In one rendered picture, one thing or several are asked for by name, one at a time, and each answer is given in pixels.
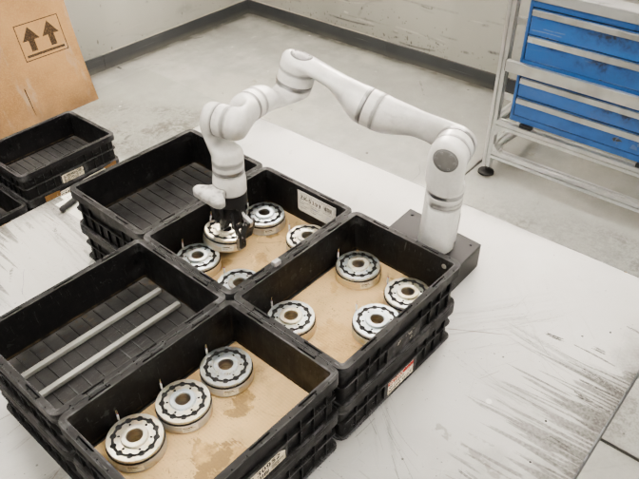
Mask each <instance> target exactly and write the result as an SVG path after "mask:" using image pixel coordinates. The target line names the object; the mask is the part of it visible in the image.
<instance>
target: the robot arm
mask: <svg viewBox="0 0 639 479"><path fill-rule="evenodd" d="M315 80H316V81H318V82H319V83H321V84H322V85H324V86H325V87H327V88H328V89H329V90H330V91H331V93H332V94H333V95H334V96H335V98H336V99H337V101H338V102H339V104H340V106H341V107H342V109H343V110H344V111H345V113H346V114H347V115H348V117H349V118H350V119H351V120H352V121H354V122H355V123H357V124H359V125H362V126H364V127H366V128H368V129H370V130H372V131H375V132H376V133H380V134H386V135H398V136H409V137H414V138H417V139H420V140H422V141H424V142H426V143H428V144H431V147H430V149H429V152H428V157H427V163H426V172H425V181H426V189H425V196H424V203H423V208H422V215H421V221H420V227H419V233H418V241H420V242H422V243H424V244H426V245H428V246H430V247H432V248H434V249H436V250H437V251H439V252H441V253H443V254H447V253H449V252H450V251H451V250H452V249H453V247H454V243H455V240H456V235H457V230H458V225H459V221H460V217H461V212H460V211H461V206H462V201H463V196H464V192H465V187H466V183H465V181H464V177H465V172H466V167H467V164H468V162H469V161H470V159H471V158H472V156H473V154H474V153H475V151H476V148H477V140H476V137H475V135H474V133H473V132H472V131H471V130H469V129H468V128H467V127H465V126H463V125H459V124H457V123H454V122H451V121H448V120H446V119H443V118H440V117H437V116H435V115H432V114H430V113H427V112H425V111H423V110H420V109H418V108H416V107H414V106H412V105H408V104H406V103H404V102H402V101H400V100H398V99H396V98H394V97H393V96H391V95H389V94H387V93H385V92H382V91H380V90H378V89H376V88H374V87H372V86H368V85H366V84H364V83H362V82H360V81H358V80H356V79H354V78H352V77H350V76H348V75H346V74H344V73H342V72H340V71H338V70H337V69H335V68H333V67H331V66H329V65H327V64H326V63H324V62H322V60H320V59H318V58H316V57H315V56H313V55H311V54H309V53H307V52H304V51H301V50H298V49H292V48H290V49H287V50H286V51H285V52H284V53H283V54H282V56H281V61H280V65H279V69H278V73H277V77H276V83H275V84H274V86H273V87H272V88H271V87H269V86H265V85H254V86H251V87H249V88H247V89H245V90H244V91H242V92H240V93H239V94H237V95H236V96H234V97H233V98H232V100H231V101H230V104H229V105H226V104H222V103H218V102H209V103H207V104H206V105H204V107H203V108H202V110H201V113H200V129H201V132H202V134H203V138H204V141H205V143H206V146H207V148H208V150H209V153H210V155H211V162H212V172H213V173H212V183H213V184H211V185H203V184H198V185H195V186H194V187H193V195H194V196H195V197H196V198H198V199H199V200H201V201H203V202H205V203H207V204H208V205H210V208H211V211H212V214H213V217H214V220H215V222H216V223H219V224H220V227H221V228H222V230H223V231H231V226H232V229H233V230H235V233H236V241H237V249H238V250H240V251H241V250H242V249H243V248H244V247H245V246H246V239H247V238H248V237H250V236H252V234H253V230H254V227H255V223H256V220H255V219H254V218H252V219H250V218H249V217H247V216H246V210H245V205H246V202H247V186H246V176H245V171H244V159H243V151H242V147H241V146H240V145H239V144H237V143H235V142H233V141H239V140H242V139H244V138H245V137H246V135H247V134H248V132H249V130H250V129H251V127H252V126H253V124H254V123H255V122H256V121H257V120H258V119H260V118H261V117H263V116H264V115H266V114H267V113H269V112H271V111H272V110H275V109H277V108H280V107H284V106H287V105H291V104H293V103H296V102H299V101H301V100H303V99H305V98H306V97H308V96H309V94H310V92H311V90H312V87H313V84H314V81H315ZM219 212H220V216H219V217H218V215H217V214H218V213H219ZM229 224H231V226H230V225H229ZM236 224H237V225H236ZM240 229H242V231H241V232H240Z"/></svg>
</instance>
